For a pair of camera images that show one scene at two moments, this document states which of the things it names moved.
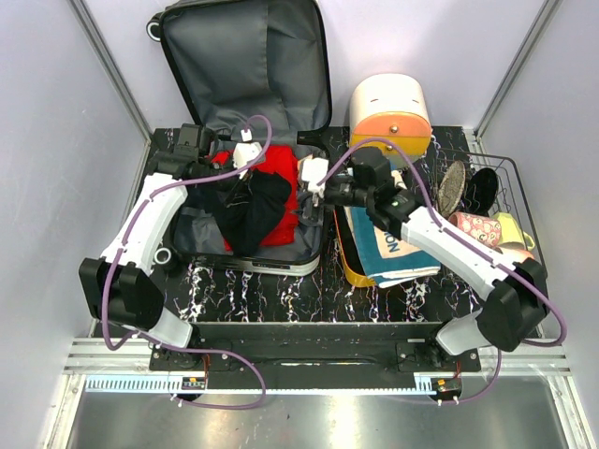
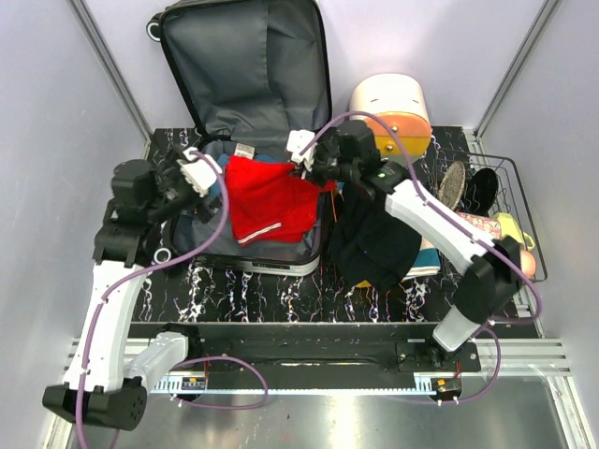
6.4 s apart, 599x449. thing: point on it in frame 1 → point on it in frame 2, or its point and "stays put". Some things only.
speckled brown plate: x=450 y=187 stays put
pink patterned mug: x=483 y=229 stays put
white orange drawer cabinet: x=394 y=108 stays put
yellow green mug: x=511 y=234 stays put
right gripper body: x=343 y=191 → x=330 y=166
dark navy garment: x=246 y=206 → x=369 y=244
